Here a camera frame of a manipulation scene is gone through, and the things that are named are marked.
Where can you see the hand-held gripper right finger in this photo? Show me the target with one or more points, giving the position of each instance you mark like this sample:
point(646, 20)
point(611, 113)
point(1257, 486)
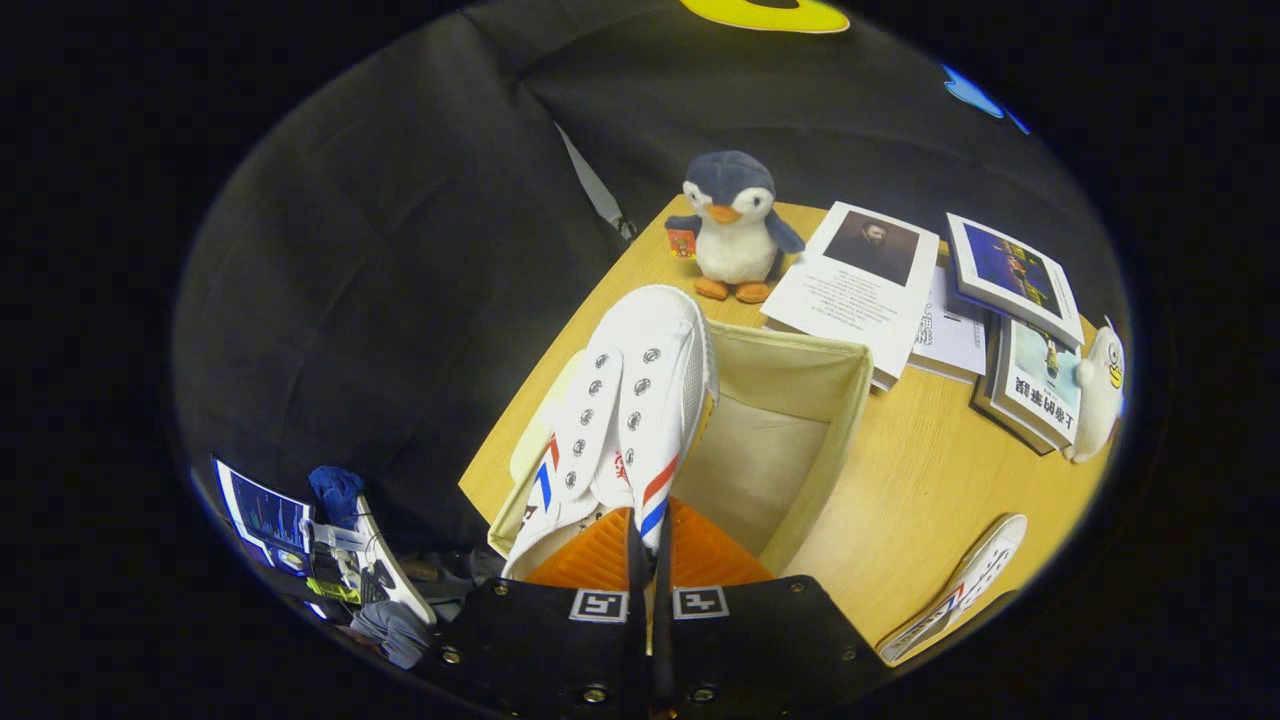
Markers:
point(760, 650)

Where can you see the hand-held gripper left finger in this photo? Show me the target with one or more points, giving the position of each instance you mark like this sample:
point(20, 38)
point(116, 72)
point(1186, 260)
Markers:
point(540, 650)

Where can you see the beige fabric storage box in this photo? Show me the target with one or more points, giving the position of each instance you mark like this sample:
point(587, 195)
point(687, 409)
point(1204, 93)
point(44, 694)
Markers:
point(780, 450)

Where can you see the white striped canvas shoe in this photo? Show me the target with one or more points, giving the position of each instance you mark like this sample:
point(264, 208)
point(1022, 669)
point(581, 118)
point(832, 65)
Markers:
point(960, 585)
point(630, 380)

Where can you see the blue cloth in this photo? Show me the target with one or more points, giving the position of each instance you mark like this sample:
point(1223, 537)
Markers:
point(335, 490)

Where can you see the white book with portrait cover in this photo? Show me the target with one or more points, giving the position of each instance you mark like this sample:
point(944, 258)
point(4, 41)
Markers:
point(850, 300)

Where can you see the plain white book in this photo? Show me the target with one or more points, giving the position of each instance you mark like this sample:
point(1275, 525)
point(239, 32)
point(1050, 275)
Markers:
point(950, 335)

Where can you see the book with pale teal cover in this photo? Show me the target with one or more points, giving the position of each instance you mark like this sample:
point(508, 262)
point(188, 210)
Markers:
point(1040, 390)

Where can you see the blue penguin plush toy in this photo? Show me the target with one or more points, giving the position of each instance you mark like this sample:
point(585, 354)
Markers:
point(735, 250)

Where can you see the white duck plush toy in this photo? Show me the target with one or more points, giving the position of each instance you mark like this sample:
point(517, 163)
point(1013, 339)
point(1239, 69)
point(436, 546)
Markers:
point(1095, 400)

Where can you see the black backdrop cloth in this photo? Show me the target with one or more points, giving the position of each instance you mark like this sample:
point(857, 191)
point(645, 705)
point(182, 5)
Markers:
point(400, 250)

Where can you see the book with blue picture cover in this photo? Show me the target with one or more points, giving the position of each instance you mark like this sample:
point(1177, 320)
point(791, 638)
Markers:
point(1010, 270)

